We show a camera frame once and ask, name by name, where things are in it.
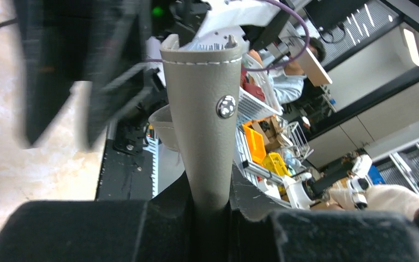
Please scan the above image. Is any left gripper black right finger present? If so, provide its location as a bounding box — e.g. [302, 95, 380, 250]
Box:
[229, 166, 419, 261]

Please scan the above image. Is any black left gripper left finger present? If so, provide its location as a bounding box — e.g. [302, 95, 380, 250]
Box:
[0, 175, 192, 261]

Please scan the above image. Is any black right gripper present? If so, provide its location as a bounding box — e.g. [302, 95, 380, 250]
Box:
[13, 1, 166, 148]

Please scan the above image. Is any grey card holder wallet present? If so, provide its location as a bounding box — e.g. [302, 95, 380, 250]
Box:
[149, 34, 243, 212]

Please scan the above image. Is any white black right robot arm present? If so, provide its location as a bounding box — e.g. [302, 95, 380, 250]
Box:
[13, 1, 286, 147]

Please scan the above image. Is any yellow storage bin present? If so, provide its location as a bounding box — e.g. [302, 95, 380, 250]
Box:
[261, 152, 291, 177]

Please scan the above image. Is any orange storage bin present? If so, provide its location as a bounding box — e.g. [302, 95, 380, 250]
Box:
[242, 124, 266, 165]

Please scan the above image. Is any seated person in background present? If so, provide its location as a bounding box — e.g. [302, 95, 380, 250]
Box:
[268, 38, 326, 105]

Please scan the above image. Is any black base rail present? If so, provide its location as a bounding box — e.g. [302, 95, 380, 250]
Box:
[95, 121, 159, 200]

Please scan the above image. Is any white wire basket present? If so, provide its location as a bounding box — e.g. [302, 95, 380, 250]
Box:
[237, 55, 283, 126]

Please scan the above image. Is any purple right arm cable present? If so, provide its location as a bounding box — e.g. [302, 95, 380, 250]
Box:
[146, 0, 310, 72]

